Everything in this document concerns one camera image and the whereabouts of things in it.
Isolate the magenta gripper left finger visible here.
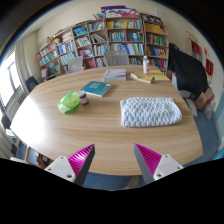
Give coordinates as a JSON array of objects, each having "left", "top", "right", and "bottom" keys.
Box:
[{"left": 45, "top": 144, "right": 95, "bottom": 186}]

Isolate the grey office chair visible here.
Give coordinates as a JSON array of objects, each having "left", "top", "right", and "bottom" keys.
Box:
[{"left": 104, "top": 50, "right": 129, "bottom": 66}]

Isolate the clear plastic bottle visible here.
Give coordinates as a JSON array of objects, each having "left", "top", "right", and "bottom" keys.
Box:
[{"left": 143, "top": 56, "right": 149, "bottom": 75}]

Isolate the dark blue chair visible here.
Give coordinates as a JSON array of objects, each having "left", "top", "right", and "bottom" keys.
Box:
[{"left": 25, "top": 76, "right": 38, "bottom": 92}]

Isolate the large wooden bookshelf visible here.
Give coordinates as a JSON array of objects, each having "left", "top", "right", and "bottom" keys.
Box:
[{"left": 36, "top": 17, "right": 169, "bottom": 79}]

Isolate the black cloth covered object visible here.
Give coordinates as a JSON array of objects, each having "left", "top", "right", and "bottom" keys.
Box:
[{"left": 168, "top": 43, "right": 209, "bottom": 95}]

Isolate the green plastic bag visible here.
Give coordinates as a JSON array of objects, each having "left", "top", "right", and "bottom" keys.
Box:
[{"left": 58, "top": 92, "right": 80, "bottom": 113}]

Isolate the cardboard box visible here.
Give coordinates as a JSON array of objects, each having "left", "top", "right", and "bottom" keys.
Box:
[{"left": 195, "top": 88, "right": 214, "bottom": 111}]

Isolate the grey book stack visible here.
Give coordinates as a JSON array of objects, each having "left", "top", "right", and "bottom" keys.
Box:
[{"left": 103, "top": 69, "right": 126, "bottom": 81}]

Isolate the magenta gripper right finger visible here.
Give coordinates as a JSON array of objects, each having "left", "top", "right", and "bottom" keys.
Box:
[{"left": 134, "top": 144, "right": 183, "bottom": 184}]

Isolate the yellow paper sheet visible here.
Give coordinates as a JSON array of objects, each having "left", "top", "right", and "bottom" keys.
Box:
[{"left": 150, "top": 70, "right": 170, "bottom": 82}]

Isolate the teal book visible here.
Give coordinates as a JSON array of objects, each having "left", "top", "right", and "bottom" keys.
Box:
[{"left": 82, "top": 81, "right": 112, "bottom": 97}]

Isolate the yellow notebook stack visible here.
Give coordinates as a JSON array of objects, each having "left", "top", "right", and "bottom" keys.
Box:
[{"left": 130, "top": 72, "right": 154, "bottom": 84}]

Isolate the white office chair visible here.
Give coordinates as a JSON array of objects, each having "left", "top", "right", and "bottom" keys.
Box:
[{"left": 68, "top": 56, "right": 83, "bottom": 72}]

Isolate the white textured folded towel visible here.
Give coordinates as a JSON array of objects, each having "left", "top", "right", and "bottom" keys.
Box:
[{"left": 120, "top": 97, "right": 182, "bottom": 128}]

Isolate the colourful poster on shelf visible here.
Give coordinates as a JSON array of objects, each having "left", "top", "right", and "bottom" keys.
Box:
[{"left": 101, "top": 6, "right": 139, "bottom": 18}]

